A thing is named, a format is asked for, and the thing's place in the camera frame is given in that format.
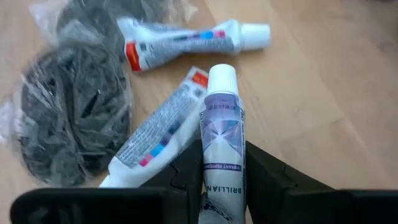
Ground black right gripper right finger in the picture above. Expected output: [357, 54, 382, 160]
[245, 141, 398, 224]

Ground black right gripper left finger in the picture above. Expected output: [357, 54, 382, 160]
[11, 139, 205, 224]

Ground white toothpaste tube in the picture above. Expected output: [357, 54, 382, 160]
[98, 65, 210, 189]

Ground white bagged parts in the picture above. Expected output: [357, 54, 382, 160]
[198, 63, 247, 224]
[116, 17, 271, 73]

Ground black hair ties bag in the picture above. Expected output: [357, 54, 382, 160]
[0, 40, 134, 187]

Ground grey round bagged parts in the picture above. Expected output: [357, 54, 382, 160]
[29, 0, 200, 60]

